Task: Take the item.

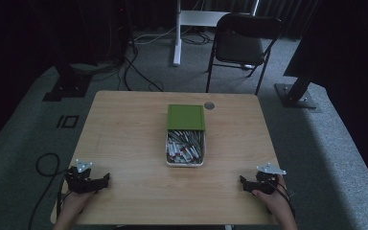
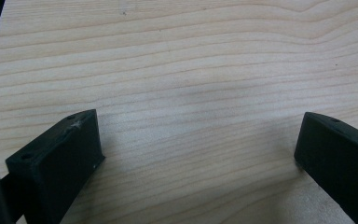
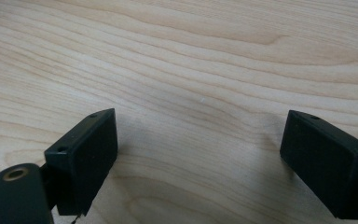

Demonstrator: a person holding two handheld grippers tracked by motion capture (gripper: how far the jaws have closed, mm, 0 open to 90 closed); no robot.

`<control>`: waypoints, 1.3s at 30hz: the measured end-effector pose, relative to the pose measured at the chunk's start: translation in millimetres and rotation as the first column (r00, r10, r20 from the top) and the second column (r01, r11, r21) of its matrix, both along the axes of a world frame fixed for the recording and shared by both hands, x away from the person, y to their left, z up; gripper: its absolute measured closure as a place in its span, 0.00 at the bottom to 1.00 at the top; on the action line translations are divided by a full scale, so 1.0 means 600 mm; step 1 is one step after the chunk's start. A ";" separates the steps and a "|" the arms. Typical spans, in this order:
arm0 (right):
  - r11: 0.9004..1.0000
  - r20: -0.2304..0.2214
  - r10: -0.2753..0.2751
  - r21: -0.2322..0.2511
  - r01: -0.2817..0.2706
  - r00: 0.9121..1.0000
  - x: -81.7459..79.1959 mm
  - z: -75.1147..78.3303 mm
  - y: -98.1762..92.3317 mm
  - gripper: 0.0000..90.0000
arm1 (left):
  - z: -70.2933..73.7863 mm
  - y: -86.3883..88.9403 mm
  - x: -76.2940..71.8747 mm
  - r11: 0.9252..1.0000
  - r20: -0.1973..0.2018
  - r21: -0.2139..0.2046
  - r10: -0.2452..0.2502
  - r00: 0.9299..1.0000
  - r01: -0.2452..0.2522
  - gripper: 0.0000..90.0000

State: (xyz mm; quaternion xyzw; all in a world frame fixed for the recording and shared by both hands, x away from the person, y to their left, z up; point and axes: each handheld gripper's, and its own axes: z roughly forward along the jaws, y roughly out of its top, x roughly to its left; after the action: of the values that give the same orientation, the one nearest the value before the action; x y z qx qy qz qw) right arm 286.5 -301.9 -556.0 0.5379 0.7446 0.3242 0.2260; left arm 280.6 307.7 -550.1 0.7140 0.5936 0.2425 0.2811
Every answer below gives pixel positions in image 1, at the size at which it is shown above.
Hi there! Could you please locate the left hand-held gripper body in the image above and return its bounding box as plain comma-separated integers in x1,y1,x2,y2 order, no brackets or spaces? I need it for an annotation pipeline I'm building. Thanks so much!
64,158,102,195

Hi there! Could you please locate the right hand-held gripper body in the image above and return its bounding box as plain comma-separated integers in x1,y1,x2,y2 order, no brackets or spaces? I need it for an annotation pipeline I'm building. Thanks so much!
254,162,288,196

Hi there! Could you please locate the person's left hand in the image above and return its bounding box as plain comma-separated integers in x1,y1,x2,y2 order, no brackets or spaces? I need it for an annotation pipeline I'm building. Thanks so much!
58,190,98,219

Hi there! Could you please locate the person's right hand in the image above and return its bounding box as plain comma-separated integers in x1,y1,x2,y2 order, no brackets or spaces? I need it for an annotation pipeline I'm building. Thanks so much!
251,174,294,221

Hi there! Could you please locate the white tin box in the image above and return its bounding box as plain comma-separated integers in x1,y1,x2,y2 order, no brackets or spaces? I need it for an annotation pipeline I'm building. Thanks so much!
165,128,207,168

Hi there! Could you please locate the pile of pens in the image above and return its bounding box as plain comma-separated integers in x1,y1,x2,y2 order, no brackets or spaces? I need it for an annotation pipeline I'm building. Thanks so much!
167,129,205,165

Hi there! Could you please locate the green box lid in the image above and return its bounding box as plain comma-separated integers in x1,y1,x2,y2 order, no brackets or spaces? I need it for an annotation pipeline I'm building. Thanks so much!
166,103,207,131

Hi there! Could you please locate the black folding chair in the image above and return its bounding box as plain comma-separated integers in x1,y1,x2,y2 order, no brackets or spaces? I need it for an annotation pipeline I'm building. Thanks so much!
204,11,284,97

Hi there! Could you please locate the dark curtain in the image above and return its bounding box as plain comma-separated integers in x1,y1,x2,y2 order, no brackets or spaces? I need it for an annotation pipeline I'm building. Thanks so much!
200,0,322,41

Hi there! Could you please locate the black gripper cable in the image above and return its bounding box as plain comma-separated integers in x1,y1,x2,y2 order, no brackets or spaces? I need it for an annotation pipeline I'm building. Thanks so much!
27,152,69,230
276,182,297,220

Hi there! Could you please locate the black stand with base plate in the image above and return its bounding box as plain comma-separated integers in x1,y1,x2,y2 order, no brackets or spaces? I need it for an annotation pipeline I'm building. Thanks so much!
41,60,93,103
274,71,322,114

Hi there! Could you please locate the black floor cable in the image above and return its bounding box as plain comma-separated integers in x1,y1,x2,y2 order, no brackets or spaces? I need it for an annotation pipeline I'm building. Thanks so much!
117,44,165,93

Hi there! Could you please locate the white floor cable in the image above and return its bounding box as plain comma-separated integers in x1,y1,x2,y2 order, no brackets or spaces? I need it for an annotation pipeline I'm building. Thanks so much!
132,24,178,46

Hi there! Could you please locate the white desk frame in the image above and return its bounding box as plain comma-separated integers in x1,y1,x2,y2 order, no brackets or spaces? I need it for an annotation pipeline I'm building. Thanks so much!
172,0,261,67

